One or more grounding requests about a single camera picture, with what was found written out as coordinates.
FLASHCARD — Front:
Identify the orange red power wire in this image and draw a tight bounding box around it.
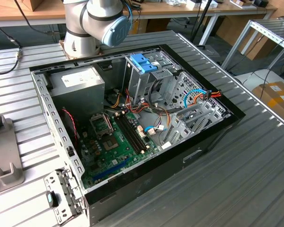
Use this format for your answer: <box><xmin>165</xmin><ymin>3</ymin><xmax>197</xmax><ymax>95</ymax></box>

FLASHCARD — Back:
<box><xmin>191</xmin><ymin>89</ymin><xmax>222</xmax><ymax>106</ymax></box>

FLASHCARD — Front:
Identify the metal disk bay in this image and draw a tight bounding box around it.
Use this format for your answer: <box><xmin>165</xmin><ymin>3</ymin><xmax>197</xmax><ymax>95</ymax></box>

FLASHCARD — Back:
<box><xmin>164</xmin><ymin>101</ymin><xmax>228</xmax><ymax>147</ymax></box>

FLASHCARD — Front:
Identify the black RAM slot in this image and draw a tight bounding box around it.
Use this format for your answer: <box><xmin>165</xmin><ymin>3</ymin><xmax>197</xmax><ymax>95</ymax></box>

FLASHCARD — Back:
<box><xmin>115</xmin><ymin>114</ymin><xmax>144</xmax><ymax>153</ymax></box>
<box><xmin>122</xmin><ymin>113</ymin><xmax>150</xmax><ymax>149</ymax></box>

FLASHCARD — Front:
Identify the grey metal drive cage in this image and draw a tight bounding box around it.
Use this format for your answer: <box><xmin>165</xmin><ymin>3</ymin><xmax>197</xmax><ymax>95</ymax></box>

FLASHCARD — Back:
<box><xmin>122</xmin><ymin>53</ymin><xmax>180</xmax><ymax>109</ymax></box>

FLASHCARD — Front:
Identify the metal socket cover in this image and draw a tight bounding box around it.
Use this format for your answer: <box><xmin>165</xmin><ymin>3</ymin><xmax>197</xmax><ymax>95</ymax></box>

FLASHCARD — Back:
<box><xmin>89</xmin><ymin>113</ymin><xmax>114</xmax><ymax>139</ymax></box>

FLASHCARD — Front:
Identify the blue plastic drive latch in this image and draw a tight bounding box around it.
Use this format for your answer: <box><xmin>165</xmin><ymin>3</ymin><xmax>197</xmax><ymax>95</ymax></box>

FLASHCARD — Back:
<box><xmin>130</xmin><ymin>53</ymin><xmax>159</xmax><ymax>74</ymax></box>

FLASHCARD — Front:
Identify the green motherboard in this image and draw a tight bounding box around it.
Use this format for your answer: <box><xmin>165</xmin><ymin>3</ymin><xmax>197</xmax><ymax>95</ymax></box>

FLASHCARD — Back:
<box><xmin>79</xmin><ymin>111</ymin><xmax>161</xmax><ymax>190</ymax></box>

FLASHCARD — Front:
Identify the blue expansion slot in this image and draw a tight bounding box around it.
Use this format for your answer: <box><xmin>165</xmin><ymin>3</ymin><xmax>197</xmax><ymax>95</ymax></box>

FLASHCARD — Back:
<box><xmin>92</xmin><ymin>158</ymin><xmax>131</xmax><ymax>180</ymax></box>

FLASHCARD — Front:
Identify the grey Dell power supply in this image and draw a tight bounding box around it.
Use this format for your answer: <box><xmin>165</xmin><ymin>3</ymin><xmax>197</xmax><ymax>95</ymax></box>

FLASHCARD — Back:
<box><xmin>47</xmin><ymin>65</ymin><xmax>106</xmax><ymax>119</ymax></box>

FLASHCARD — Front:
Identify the open black PC case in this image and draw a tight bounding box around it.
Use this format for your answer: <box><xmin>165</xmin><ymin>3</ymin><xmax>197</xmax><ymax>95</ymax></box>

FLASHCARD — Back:
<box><xmin>29</xmin><ymin>44</ymin><xmax>246</xmax><ymax>223</ymax></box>

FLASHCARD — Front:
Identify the black case fan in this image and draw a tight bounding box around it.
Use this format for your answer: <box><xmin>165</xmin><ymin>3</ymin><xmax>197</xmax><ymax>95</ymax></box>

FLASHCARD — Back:
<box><xmin>61</xmin><ymin>107</ymin><xmax>80</xmax><ymax>142</ymax></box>

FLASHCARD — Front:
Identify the long wooden desk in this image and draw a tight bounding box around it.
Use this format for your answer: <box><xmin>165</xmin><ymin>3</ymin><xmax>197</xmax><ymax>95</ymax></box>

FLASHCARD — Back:
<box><xmin>0</xmin><ymin>0</ymin><xmax>277</xmax><ymax>45</ymax></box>

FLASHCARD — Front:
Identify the black tripod stand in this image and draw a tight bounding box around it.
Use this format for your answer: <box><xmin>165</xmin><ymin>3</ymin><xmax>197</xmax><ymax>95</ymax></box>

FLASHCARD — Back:
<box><xmin>190</xmin><ymin>0</ymin><xmax>213</xmax><ymax>44</ymax></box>

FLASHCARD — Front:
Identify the large brown box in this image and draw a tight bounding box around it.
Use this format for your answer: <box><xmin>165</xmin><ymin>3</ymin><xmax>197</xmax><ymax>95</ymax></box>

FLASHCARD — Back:
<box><xmin>215</xmin><ymin>15</ymin><xmax>275</xmax><ymax>61</ymax></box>

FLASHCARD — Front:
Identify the cardboard box with labels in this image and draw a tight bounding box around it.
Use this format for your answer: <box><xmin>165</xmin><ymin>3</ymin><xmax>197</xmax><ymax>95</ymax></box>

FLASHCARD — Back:
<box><xmin>252</xmin><ymin>81</ymin><xmax>284</xmax><ymax>121</ymax></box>

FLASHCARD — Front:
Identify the grey parts rack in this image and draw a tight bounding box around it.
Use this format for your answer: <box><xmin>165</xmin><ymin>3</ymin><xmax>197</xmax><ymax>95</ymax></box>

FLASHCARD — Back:
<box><xmin>0</xmin><ymin>114</ymin><xmax>24</xmax><ymax>197</ymax></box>

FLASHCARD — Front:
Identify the wooden crate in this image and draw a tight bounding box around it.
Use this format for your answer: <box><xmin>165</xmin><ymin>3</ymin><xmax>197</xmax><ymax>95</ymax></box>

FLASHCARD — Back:
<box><xmin>28</xmin><ymin>0</ymin><xmax>64</xmax><ymax>12</ymax></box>

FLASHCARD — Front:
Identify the coloured wire bundle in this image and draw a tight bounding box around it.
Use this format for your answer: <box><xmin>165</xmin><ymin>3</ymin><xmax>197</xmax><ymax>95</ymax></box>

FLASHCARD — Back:
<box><xmin>104</xmin><ymin>88</ymin><xmax>172</xmax><ymax>126</ymax></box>

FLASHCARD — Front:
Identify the blue wire with white plug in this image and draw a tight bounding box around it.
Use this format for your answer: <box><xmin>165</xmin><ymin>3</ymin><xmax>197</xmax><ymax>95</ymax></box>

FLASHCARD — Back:
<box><xmin>144</xmin><ymin>126</ymin><xmax>166</xmax><ymax>137</ymax></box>

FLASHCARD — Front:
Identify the blue data wire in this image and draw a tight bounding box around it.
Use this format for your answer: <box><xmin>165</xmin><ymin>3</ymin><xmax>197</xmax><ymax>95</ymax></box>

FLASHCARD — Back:
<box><xmin>183</xmin><ymin>89</ymin><xmax>208</xmax><ymax>109</ymax></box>

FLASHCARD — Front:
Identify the hinged metal slot bracket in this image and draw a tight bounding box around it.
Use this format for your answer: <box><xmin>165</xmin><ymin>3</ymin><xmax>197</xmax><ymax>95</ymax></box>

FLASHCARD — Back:
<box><xmin>44</xmin><ymin>167</ymin><xmax>87</xmax><ymax>225</ymax></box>

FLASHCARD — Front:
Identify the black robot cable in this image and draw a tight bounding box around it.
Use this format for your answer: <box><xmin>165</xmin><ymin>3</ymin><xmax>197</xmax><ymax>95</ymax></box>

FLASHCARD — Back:
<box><xmin>0</xmin><ymin>18</ymin><xmax>23</xmax><ymax>76</ymax></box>

